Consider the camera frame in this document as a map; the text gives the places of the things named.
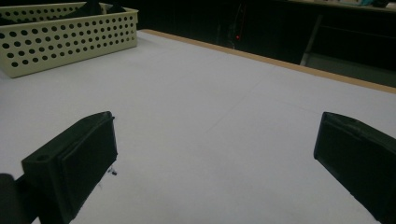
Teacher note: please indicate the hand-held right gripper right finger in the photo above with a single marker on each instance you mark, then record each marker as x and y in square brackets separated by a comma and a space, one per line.
[358, 155]

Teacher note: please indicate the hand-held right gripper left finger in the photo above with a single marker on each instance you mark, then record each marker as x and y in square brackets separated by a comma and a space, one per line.
[77, 161]

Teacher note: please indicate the pale yellow plastic basket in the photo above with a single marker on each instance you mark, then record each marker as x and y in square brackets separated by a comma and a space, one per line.
[68, 46]

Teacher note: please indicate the black knit vest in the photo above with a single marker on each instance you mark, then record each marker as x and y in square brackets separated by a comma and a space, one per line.
[93, 9]

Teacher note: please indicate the white-legged desk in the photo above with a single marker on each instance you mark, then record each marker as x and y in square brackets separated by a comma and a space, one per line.
[342, 67]

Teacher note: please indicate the white table mat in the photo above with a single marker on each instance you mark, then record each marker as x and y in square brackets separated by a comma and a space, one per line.
[202, 109]

